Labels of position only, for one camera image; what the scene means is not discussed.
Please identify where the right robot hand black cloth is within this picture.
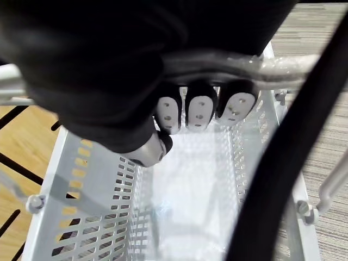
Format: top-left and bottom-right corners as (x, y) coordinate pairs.
(0, 0), (297, 167)

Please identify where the white perforated metal basket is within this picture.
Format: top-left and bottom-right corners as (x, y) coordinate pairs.
(0, 40), (348, 261)

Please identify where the wooden slotted shelf board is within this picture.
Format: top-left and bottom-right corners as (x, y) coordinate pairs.
(0, 104), (72, 261)

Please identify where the black cable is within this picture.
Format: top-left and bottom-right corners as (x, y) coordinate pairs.
(222, 35), (348, 261)

